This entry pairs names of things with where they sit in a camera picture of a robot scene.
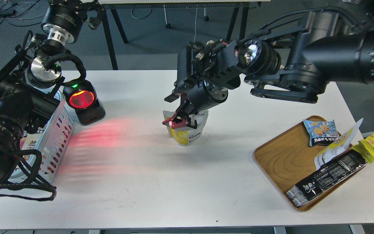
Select black long snack package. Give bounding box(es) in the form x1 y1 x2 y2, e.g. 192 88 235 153
285 150 367 207

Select white hanging cable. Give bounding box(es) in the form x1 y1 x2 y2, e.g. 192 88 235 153
193 4 198 44

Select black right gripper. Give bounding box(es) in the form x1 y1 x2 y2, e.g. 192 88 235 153
162 40 241 129

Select black barcode scanner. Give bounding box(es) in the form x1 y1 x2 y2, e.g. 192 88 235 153
63 80 106 125

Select light blue plastic basket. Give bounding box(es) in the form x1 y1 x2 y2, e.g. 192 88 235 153
0 91 75 184

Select snack packets in basket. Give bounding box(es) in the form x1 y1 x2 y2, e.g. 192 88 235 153
20 129 44 150

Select blue snack packet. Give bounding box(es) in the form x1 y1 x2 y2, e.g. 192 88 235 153
303 119 340 147

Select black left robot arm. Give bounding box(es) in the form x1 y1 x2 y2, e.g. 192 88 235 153
0 0 106 201

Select floor cables and power strip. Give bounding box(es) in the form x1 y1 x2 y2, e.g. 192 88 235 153
0 0 49 41

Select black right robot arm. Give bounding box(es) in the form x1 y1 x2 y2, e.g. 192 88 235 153
162 6 374 131

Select wooden tray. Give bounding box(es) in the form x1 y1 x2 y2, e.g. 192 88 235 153
253 115 368 212

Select background table with black legs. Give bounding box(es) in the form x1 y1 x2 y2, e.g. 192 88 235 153
77 0 261 70

